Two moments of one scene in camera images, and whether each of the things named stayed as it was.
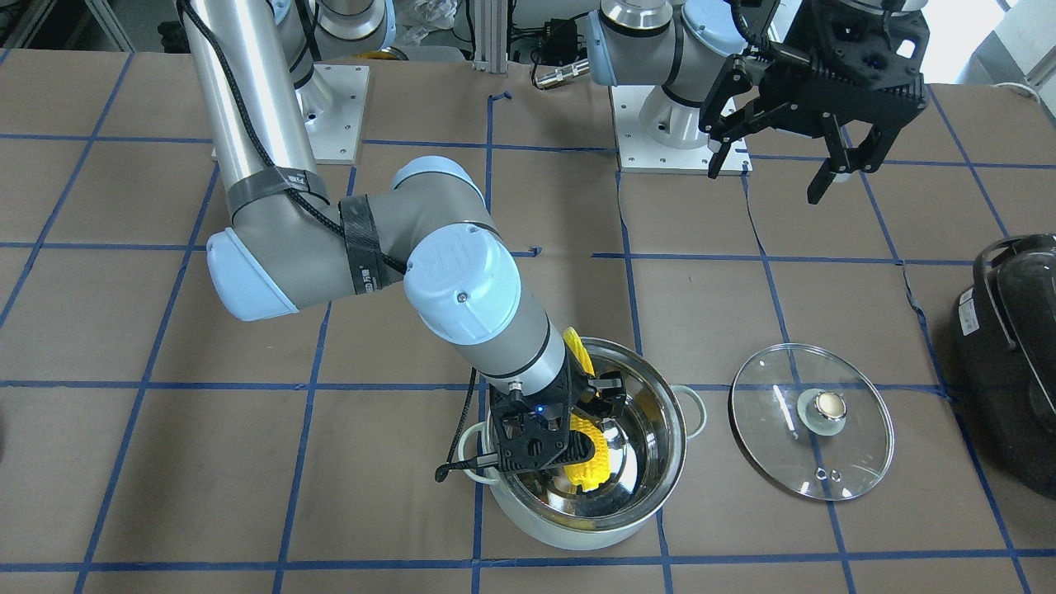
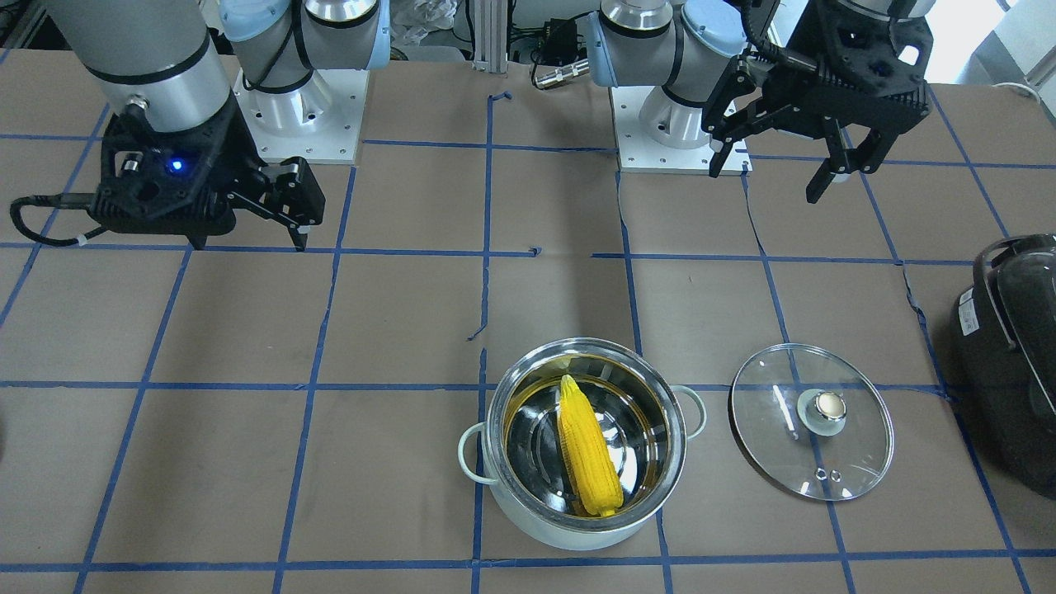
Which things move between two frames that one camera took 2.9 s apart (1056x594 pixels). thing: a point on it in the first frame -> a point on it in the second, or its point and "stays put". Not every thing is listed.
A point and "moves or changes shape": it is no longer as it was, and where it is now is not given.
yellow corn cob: [592, 473] moves or changes shape
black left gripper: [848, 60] stays put
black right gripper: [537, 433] -> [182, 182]
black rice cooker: [1005, 356] stays put
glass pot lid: [812, 421] stays put
